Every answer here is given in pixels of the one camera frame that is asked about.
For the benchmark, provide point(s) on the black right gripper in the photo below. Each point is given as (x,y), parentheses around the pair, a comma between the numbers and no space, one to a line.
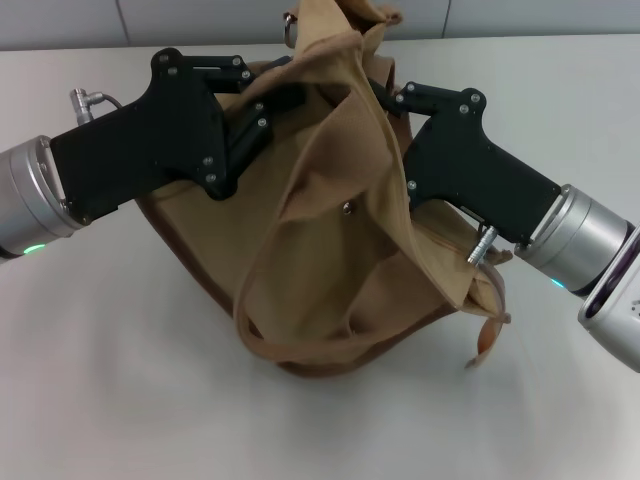
(465,160)

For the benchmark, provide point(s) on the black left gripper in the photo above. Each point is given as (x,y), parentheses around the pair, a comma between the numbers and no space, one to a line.
(150,140)

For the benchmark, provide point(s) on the khaki canvas food bag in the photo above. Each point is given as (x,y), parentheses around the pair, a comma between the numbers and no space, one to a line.
(325,260)

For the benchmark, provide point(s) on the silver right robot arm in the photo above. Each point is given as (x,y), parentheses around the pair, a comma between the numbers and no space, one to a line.
(590,235)

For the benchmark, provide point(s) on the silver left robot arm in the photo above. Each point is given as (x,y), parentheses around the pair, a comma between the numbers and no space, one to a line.
(30,190)

